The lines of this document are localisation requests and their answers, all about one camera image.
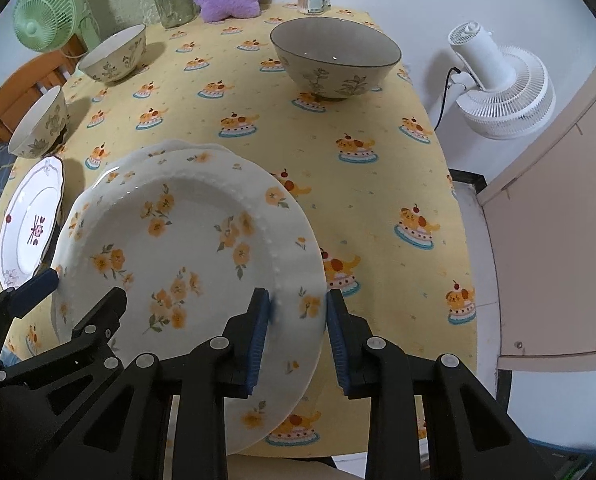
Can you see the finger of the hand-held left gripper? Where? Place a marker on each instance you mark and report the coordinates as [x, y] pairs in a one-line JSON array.
[[35, 291], [100, 320]]

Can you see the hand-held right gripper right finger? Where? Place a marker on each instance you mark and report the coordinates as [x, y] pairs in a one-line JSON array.
[[336, 345]]

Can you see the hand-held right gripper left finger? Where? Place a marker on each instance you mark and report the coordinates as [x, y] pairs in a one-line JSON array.
[[260, 340]]

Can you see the white plate with pink ribbon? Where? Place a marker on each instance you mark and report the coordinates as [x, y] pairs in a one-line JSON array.
[[28, 210]]

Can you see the white plate with orange flowers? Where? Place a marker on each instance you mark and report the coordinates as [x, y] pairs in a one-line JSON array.
[[193, 240]]

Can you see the cream floral bowl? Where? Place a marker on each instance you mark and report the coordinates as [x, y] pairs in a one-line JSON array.
[[115, 62], [38, 130]]

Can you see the white scalloped plate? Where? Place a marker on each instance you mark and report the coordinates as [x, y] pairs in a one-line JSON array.
[[178, 146]]

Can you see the large grey floral bowl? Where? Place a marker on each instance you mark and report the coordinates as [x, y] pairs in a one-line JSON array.
[[328, 40]]

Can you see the yellow printed tablecloth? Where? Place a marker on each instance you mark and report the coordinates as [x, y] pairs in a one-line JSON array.
[[278, 160]]

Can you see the orange wooden chair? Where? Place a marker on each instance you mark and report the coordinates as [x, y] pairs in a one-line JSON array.
[[13, 90]]

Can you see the beige door panel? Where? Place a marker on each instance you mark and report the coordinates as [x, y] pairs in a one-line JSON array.
[[553, 235]]

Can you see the green desk fan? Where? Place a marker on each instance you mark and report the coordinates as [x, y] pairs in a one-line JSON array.
[[40, 12]]

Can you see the white fan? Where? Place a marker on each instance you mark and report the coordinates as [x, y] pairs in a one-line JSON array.
[[478, 55]]

